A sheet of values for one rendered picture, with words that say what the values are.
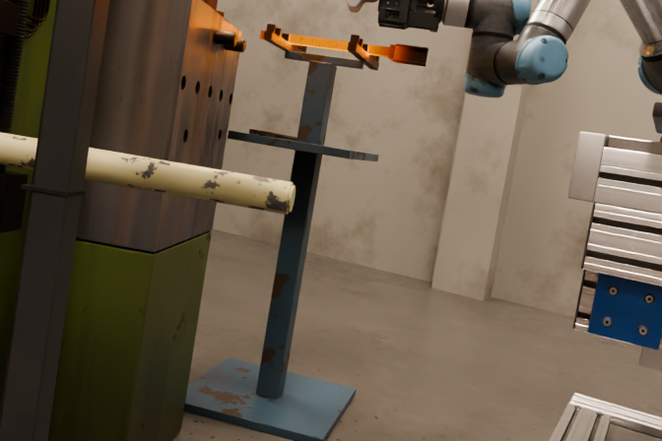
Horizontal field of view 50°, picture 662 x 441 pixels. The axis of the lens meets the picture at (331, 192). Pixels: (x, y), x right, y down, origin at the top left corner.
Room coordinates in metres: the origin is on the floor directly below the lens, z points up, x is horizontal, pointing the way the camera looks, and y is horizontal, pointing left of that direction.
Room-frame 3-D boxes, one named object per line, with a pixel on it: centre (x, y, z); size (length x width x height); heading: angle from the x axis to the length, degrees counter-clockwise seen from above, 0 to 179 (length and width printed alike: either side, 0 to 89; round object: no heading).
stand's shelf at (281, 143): (1.84, 0.07, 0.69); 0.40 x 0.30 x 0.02; 167
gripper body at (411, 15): (1.32, -0.09, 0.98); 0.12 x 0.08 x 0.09; 85
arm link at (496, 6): (1.31, -0.25, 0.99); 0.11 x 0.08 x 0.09; 85
